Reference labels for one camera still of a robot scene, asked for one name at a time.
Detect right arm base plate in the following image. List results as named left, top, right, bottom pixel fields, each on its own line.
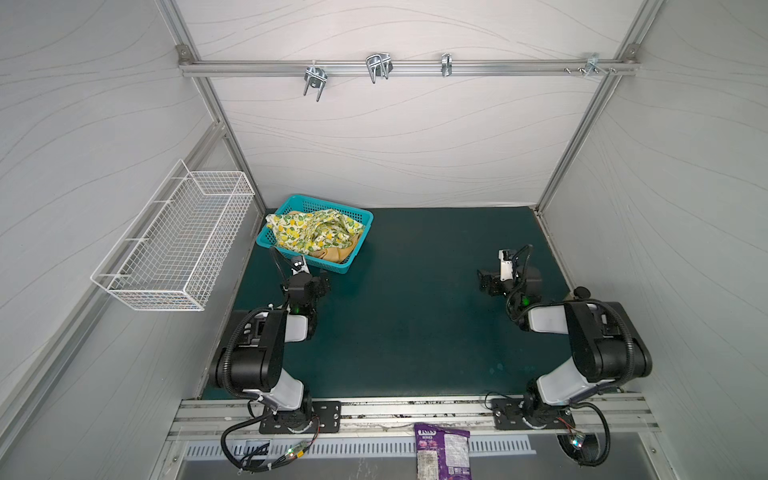
left=489, top=397, right=575, bottom=431

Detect teal plastic basket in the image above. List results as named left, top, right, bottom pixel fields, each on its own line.
left=257, top=195, right=374, bottom=274

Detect aluminium crossbar rail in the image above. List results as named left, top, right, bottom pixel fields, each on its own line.
left=179, top=57, right=641, bottom=78

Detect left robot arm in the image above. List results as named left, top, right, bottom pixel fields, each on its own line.
left=208, top=272, right=330, bottom=430

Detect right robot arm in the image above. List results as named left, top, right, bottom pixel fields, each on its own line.
left=477, top=267, right=652, bottom=429

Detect small metal hook clamp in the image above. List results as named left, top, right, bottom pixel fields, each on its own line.
left=441, top=53, right=453, bottom=78

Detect white wire basket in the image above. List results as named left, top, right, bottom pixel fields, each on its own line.
left=90, top=160, right=254, bottom=312

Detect tan yellow skirt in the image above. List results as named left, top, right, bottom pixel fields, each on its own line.
left=310, top=234, right=361, bottom=264

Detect green table mat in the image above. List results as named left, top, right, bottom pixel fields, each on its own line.
left=202, top=206, right=578, bottom=401

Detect metal bracket right end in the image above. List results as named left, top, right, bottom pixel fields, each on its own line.
left=564, top=53, right=618, bottom=78

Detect right base cable bundle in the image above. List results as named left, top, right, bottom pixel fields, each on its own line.
left=554, top=400, right=612, bottom=468

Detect purple snack bag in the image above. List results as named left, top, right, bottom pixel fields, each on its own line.
left=414, top=423, right=472, bottom=480

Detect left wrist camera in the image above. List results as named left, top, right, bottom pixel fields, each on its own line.
left=290, top=255, right=310, bottom=275

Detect lemon print skirt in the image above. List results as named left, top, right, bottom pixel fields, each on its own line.
left=266, top=209, right=365, bottom=256

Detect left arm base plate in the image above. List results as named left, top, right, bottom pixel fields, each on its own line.
left=259, top=400, right=342, bottom=435

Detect metal u-bolt clamp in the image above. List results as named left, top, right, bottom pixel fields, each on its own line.
left=365, top=53, right=393, bottom=84
left=303, top=65, right=328, bottom=102

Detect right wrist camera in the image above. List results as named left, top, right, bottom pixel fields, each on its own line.
left=498, top=249, right=517, bottom=282

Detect metal u-bolt clamp middle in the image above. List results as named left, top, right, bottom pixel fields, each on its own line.
left=365, top=53, right=393, bottom=84

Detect base cable bundle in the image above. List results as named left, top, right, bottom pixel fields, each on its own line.
left=554, top=400, right=612, bottom=468
left=219, top=407, right=322, bottom=475

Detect aluminium front rail frame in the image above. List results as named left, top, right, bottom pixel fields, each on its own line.
left=167, top=393, right=661, bottom=441

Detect left base cable bundle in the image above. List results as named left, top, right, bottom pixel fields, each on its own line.
left=219, top=407, right=322, bottom=475

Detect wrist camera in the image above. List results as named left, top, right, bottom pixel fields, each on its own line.
left=498, top=249, right=517, bottom=282
left=290, top=255, right=310, bottom=275

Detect metal u-bolt clamp left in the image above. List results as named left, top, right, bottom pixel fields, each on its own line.
left=303, top=65, right=328, bottom=102

